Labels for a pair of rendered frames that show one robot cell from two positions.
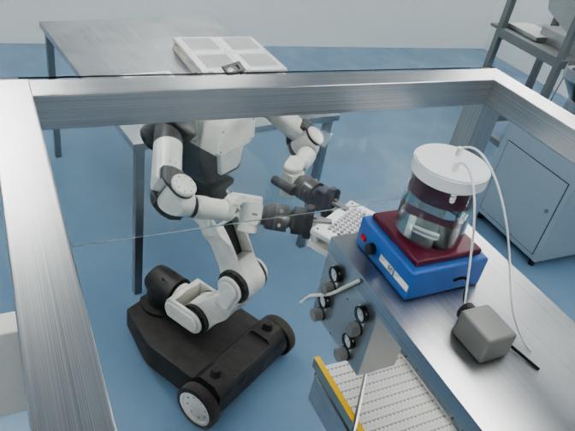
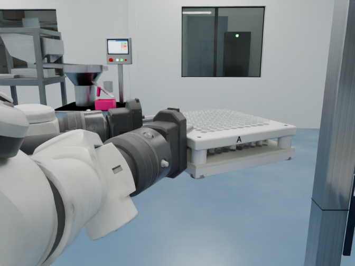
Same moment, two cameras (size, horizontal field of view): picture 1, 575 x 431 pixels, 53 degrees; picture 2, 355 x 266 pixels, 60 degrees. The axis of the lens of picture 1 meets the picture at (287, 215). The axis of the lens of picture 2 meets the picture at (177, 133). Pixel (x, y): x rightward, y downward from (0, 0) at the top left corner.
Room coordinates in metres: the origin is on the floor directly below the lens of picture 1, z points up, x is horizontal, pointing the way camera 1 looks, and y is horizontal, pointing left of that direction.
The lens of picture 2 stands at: (1.22, 0.37, 1.21)
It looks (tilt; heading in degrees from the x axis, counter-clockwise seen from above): 14 degrees down; 302
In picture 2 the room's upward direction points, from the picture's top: straight up
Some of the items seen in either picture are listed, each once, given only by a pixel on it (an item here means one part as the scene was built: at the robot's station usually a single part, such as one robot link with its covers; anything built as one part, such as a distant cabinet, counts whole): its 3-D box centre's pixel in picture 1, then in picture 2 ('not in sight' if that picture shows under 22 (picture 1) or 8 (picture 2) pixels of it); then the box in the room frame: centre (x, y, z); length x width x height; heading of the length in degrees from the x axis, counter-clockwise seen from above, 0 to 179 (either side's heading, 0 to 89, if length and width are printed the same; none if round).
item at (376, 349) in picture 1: (361, 306); not in sight; (1.00, -0.21, 1.22); 0.22 x 0.11 x 0.20; 31
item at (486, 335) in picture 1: (480, 329); not in sight; (0.82, -0.40, 1.38); 0.10 x 0.07 x 0.06; 31
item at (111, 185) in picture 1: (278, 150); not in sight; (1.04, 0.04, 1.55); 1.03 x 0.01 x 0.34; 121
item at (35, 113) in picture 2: not in sight; (31, 128); (1.79, 0.01, 1.07); 0.13 x 0.07 x 0.09; 168
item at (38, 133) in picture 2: not in sight; (54, 141); (1.73, 0.00, 1.05); 0.11 x 0.11 x 0.11; 52
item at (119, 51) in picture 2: not in sight; (119, 71); (3.27, -1.89, 1.07); 0.23 x 0.10 x 0.62; 30
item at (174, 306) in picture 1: (197, 306); not in sight; (1.83, 0.31, 0.28); 0.21 x 0.20 x 0.13; 61
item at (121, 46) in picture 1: (180, 67); not in sight; (3.00, 0.73, 0.87); 1.50 x 1.10 x 0.04; 39
